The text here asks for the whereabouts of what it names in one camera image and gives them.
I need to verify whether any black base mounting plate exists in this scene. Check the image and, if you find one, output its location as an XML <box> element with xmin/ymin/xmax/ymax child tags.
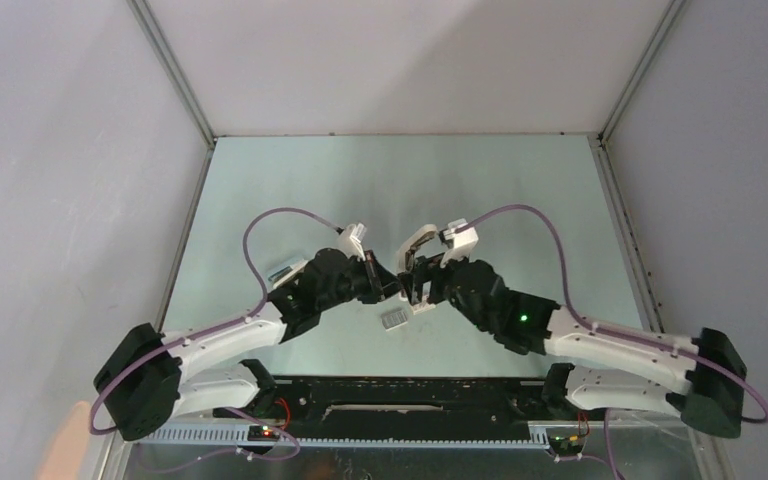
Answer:
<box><xmin>241</xmin><ymin>376</ymin><xmax>577</xmax><ymax>440</ymax></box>

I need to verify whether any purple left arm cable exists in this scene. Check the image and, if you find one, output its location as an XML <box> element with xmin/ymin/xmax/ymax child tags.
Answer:
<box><xmin>89</xmin><ymin>207</ymin><xmax>349</xmax><ymax>437</ymax></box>

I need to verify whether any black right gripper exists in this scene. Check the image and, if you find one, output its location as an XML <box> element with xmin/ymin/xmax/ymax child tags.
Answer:
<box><xmin>399</xmin><ymin>244</ymin><xmax>492</xmax><ymax>332</ymax></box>

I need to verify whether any white staple box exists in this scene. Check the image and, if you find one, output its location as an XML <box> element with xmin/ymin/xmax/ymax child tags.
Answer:
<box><xmin>410</xmin><ymin>300</ymin><xmax>436</xmax><ymax>316</ymax></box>

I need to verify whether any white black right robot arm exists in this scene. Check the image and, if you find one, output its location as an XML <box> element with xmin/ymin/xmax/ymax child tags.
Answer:
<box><xmin>397</xmin><ymin>256</ymin><xmax>747</xmax><ymax>439</ymax></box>

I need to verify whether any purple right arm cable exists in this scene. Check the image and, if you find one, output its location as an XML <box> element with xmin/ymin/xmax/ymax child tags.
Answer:
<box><xmin>470</xmin><ymin>203</ymin><xmax>768</xmax><ymax>425</ymax></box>

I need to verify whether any grey staple strip block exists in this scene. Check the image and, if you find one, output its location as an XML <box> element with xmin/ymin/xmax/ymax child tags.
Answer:
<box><xmin>381</xmin><ymin>309</ymin><xmax>409</xmax><ymax>331</ymax></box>

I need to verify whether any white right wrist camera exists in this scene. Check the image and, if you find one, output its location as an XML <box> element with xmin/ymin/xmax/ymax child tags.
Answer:
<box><xmin>439</xmin><ymin>219</ymin><xmax>479</xmax><ymax>267</ymax></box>

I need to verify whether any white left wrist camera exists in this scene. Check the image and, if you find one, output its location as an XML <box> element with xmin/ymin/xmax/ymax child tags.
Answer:
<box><xmin>337</xmin><ymin>222</ymin><xmax>367</xmax><ymax>259</ymax></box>

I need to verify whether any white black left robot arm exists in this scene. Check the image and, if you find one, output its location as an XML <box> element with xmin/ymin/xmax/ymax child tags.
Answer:
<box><xmin>90</xmin><ymin>248</ymin><xmax>401</xmax><ymax>441</ymax></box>

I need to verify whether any white open stapler right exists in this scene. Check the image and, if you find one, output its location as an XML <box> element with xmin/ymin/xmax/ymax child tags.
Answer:
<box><xmin>396</xmin><ymin>224</ymin><xmax>438</xmax><ymax>274</ymax></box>

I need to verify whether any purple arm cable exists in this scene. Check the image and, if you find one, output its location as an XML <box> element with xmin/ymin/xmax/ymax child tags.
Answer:
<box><xmin>89</xmin><ymin>207</ymin><xmax>349</xmax><ymax>437</ymax></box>
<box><xmin>470</xmin><ymin>203</ymin><xmax>768</xmax><ymax>425</ymax></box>

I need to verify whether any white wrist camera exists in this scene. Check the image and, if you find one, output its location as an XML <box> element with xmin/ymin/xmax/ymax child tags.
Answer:
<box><xmin>337</xmin><ymin>222</ymin><xmax>367</xmax><ymax>259</ymax></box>
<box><xmin>439</xmin><ymin>219</ymin><xmax>479</xmax><ymax>267</ymax></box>

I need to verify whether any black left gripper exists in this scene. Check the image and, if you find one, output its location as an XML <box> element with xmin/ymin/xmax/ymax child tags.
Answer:
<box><xmin>317</xmin><ymin>249</ymin><xmax>405</xmax><ymax>311</ymax></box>

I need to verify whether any white slotted cable duct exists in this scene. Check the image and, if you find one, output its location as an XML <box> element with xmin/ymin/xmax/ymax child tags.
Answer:
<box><xmin>136</xmin><ymin>423</ymin><xmax>550</xmax><ymax>450</ymax></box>

